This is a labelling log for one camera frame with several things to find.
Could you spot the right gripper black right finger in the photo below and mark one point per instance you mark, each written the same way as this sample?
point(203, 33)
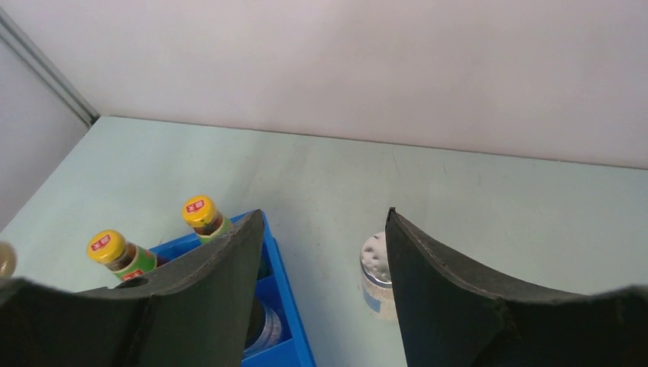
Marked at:
point(455, 311)

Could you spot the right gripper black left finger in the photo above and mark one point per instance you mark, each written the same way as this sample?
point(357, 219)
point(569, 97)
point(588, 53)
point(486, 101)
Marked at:
point(43, 326)

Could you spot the black-lid spout jar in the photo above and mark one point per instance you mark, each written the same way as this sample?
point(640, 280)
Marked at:
point(265, 329)

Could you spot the tall green-label sauce bottle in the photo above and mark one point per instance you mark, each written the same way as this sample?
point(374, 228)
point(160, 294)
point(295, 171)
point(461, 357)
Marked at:
point(202, 215)

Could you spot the short yellow-cap sauce bottle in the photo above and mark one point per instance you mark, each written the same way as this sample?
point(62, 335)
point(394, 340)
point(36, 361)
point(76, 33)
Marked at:
point(124, 259)

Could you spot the peppercorn jar blue label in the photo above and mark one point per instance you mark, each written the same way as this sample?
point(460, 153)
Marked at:
point(375, 278)

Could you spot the blue divided plastic bin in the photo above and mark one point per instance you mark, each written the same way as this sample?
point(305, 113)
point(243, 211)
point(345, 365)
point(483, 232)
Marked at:
point(241, 314)

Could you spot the black spice shaker rear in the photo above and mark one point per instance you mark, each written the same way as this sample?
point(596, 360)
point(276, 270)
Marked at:
point(8, 259)

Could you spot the grey aluminium corner post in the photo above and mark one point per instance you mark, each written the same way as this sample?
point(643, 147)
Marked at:
point(42, 67)

